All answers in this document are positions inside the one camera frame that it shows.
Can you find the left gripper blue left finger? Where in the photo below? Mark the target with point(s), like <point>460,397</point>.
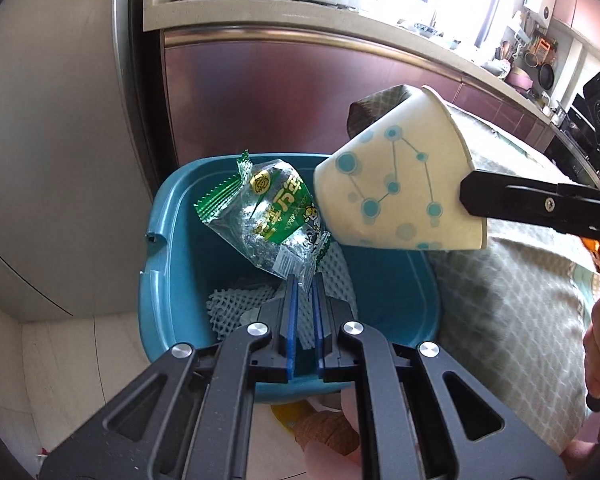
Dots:
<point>290,320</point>

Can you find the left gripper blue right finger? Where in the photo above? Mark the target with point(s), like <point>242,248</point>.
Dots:
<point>317,291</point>

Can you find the patterned green tablecloth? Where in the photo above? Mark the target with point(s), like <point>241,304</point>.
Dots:
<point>515,311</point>

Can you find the teal plastic trash bin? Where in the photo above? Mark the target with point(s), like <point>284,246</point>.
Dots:
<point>392,290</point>

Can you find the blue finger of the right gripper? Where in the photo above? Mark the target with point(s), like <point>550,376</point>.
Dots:
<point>568,208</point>

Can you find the green clear plastic wrapper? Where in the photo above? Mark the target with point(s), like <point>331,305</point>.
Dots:
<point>268,214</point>

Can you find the white blue-dotted paper cup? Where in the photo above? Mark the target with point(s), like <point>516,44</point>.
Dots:
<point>396,185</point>

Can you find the silver refrigerator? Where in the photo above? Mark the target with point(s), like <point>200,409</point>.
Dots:
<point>74,201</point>

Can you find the maroon kitchen cabinet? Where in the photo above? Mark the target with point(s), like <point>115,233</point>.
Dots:
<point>273,89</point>

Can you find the pink pot on counter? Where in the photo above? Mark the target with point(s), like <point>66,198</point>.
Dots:
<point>519,79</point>

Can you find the beige stone countertop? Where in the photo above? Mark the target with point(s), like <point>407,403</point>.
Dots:
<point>343,28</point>

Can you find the white foam fruit net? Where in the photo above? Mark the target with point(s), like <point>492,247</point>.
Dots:
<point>280,294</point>

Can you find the person's left hand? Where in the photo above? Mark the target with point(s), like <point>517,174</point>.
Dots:
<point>330,441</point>

